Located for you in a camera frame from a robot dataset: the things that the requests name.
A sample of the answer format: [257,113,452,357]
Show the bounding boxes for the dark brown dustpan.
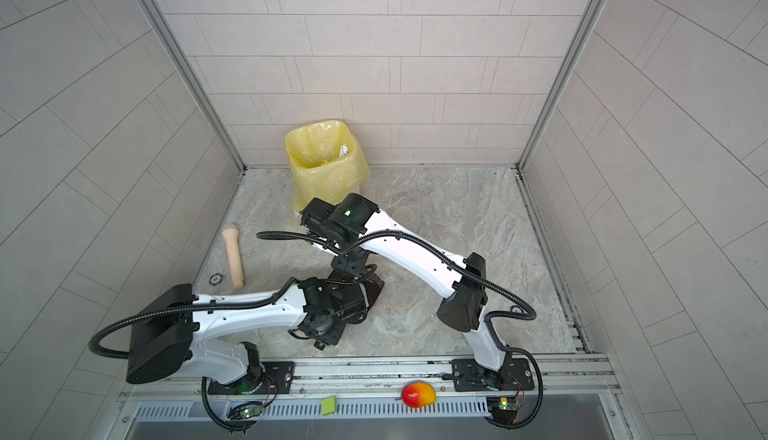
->
[360,273,385,310]

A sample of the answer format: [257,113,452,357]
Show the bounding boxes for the yellow bagged trash bin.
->
[284,119,371,211]

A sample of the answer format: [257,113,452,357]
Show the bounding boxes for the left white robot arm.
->
[88,273,384,385]

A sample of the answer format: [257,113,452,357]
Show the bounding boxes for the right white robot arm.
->
[257,193,538,390]

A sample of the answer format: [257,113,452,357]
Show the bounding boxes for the green foam cube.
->
[321,396,337,416]

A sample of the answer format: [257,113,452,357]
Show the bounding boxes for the beige wooden pestle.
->
[221,223,245,290]

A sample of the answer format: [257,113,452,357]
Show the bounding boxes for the red yellow toy mango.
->
[401,381,437,409]

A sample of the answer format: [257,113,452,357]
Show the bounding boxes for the left circuit board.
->
[227,401,264,421]

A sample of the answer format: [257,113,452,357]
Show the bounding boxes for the circuit board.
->
[227,401,264,421]
[486,397,521,429]

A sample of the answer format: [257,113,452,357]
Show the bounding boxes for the right circuit board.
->
[486,397,521,429]

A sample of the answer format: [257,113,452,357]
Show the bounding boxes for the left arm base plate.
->
[206,361,295,395]

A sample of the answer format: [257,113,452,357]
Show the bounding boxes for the aluminium rail frame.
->
[107,352,637,440]

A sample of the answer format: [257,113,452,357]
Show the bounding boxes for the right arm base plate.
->
[451,354,535,392]

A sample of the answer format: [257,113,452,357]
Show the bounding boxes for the vertical aluminium corner post left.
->
[136,0,247,175]

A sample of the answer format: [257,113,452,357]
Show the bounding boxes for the vertical aluminium corner post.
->
[517,0,607,172]
[136,0,247,175]

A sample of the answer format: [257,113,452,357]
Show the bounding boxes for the vertical aluminium corner post right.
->
[517,0,607,172]

